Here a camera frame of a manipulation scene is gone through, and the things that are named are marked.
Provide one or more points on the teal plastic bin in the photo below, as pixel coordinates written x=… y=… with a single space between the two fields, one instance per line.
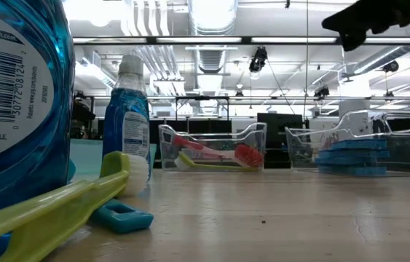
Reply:
x=84 y=156

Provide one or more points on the black monitor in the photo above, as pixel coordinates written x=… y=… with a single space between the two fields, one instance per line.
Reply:
x=279 y=132

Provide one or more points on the black overhead camera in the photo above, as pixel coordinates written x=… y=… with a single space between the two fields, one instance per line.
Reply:
x=258 y=58

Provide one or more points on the yellow-green dish brush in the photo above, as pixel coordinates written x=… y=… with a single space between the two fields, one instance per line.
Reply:
x=44 y=211
x=212 y=166

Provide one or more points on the red and pink dish brush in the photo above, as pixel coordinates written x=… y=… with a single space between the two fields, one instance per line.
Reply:
x=248 y=155

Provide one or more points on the silver ventilation duct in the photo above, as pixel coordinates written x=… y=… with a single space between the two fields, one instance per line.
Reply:
x=212 y=22

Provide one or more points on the clear plastic bin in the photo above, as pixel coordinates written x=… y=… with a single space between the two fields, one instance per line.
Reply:
x=164 y=145
x=408 y=153

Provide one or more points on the blue dish soap bottle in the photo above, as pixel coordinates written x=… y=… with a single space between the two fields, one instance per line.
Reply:
x=59 y=91
x=117 y=120

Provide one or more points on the black ceiling camera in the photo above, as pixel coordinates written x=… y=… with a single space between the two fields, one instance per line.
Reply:
x=390 y=66
x=321 y=91

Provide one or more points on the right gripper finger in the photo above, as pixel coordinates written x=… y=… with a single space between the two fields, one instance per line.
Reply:
x=357 y=18
x=352 y=40

